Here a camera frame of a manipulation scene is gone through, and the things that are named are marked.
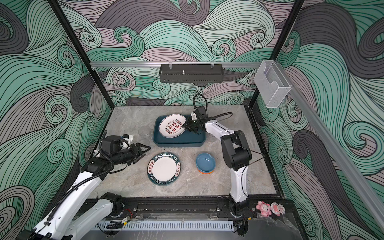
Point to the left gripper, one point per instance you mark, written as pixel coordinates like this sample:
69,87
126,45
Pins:
138,149

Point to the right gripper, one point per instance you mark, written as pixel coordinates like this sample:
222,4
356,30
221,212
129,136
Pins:
187,125

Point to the plate with red characters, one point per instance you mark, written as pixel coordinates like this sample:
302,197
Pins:
172,126

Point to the green rim hao wei plate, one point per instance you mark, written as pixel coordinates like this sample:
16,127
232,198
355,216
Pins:
164,168

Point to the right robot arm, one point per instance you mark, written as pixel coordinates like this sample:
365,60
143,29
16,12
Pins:
236,155

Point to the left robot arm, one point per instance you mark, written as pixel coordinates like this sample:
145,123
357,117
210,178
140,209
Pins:
61,223

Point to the teal plastic bin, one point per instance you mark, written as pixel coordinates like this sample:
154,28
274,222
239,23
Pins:
186,139

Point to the clear cup far left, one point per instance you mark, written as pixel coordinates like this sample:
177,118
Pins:
145,131

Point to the blue bowl on stack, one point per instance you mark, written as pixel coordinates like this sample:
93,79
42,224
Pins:
205,162

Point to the orange bowl under stack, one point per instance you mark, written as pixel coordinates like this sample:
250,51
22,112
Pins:
205,172

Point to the pink white plush toy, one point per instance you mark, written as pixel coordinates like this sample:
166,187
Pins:
277,209

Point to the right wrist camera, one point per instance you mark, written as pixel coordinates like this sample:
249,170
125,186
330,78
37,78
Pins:
201,113

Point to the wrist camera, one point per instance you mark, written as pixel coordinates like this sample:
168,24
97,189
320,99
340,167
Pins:
115,144
201,113

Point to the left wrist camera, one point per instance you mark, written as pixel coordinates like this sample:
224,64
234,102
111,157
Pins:
115,144

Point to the black wall shelf tray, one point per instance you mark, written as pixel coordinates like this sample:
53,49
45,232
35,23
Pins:
191,73

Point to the aluminium rail back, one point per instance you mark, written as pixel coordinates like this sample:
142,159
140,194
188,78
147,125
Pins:
137,64

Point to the aluminium rail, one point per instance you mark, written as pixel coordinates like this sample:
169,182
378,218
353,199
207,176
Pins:
137,64
364,190

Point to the clear acrylic wall holder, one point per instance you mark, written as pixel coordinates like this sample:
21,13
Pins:
272,82

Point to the white slotted cable duct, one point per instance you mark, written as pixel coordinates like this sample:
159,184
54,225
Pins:
183,225

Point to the black frame post left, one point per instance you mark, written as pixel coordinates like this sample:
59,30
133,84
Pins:
55,6

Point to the black frame post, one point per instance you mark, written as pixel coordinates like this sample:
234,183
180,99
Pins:
55,6
287,27

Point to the black frame post right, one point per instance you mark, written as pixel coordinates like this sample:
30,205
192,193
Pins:
287,27

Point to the aluminium rail right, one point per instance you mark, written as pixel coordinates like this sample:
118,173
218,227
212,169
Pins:
364,190

